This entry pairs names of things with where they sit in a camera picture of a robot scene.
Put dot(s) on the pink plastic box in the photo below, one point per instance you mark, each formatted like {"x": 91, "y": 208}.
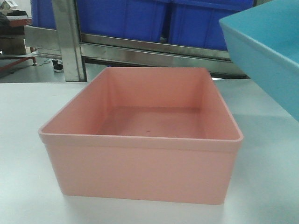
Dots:
{"x": 145, "y": 133}

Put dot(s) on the light blue plastic box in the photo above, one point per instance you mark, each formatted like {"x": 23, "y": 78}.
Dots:
{"x": 263, "y": 42}

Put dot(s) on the stainless steel shelf rack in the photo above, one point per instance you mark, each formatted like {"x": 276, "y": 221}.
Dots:
{"x": 75, "y": 48}

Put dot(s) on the blue storage bin middle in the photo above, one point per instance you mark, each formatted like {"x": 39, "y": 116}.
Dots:
{"x": 128, "y": 19}

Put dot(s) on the blue storage bin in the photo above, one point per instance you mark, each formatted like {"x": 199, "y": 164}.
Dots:
{"x": 196, "y": 24}
{"x": 128, "y": 19}
{"x": 42, "y": 14}

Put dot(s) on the blue storage bin right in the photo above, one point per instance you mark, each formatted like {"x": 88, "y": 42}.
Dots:
{"x": 196, "y": 24}

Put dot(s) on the blue storage bin left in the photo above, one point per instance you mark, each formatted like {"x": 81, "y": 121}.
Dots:
{"x": 42, "y": 14}

